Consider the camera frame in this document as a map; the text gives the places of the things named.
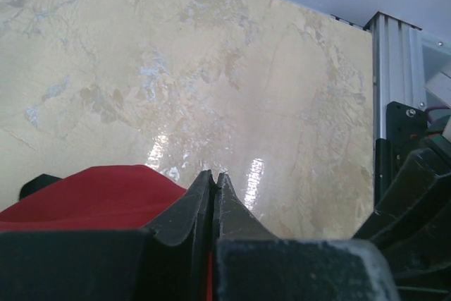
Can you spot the aluminium rail frame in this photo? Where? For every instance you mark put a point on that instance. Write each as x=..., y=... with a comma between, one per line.
x=398, y=67

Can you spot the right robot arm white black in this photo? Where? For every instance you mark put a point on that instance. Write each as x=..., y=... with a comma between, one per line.
x=410, y=222

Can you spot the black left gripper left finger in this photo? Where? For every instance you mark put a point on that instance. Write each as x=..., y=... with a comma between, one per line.
x=164, y=258

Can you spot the red backpack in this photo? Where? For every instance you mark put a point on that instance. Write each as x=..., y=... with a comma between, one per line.
x=101, y=197

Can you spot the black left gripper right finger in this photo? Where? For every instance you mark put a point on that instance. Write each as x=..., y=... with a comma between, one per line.
x=251, y=263

